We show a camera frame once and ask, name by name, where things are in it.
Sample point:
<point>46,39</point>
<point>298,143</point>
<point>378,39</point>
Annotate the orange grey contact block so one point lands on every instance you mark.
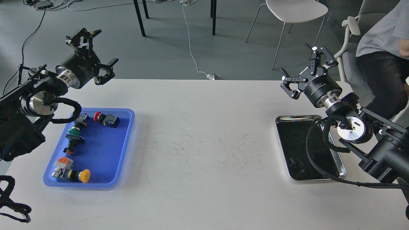
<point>64,163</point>

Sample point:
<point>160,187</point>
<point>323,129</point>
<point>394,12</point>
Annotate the green push button switch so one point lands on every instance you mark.
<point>81,122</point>

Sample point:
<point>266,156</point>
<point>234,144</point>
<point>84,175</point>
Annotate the grey office chair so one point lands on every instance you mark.
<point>371,12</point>

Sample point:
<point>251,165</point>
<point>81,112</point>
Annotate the yellow push button switch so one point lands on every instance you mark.
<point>72,175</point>

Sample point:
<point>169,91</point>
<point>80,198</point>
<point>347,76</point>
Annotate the seated person in grey shirt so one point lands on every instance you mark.
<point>382,57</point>

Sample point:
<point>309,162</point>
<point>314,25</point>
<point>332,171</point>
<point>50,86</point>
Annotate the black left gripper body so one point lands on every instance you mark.
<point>77,69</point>

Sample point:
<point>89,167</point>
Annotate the white chair with metal legs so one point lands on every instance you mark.
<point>293,12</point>

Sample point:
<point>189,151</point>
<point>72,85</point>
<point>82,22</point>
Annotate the blue plastic tray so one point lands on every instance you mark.
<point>102,153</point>

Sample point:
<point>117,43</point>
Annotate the shiny metal tray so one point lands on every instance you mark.
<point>297,141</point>

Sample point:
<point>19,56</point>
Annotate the red push button switch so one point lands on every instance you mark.
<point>108,120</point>

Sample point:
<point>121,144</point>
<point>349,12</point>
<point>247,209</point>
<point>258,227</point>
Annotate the white power adapter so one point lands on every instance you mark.
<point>213,77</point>

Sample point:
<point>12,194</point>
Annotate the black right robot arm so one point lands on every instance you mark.
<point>381,144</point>

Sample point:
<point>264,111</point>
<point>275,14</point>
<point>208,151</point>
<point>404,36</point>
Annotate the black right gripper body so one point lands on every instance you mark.
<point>320,87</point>

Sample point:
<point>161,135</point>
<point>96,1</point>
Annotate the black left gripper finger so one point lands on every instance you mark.
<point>83,41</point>
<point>109,73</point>

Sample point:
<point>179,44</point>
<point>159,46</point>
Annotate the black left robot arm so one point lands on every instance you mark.
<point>27,109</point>

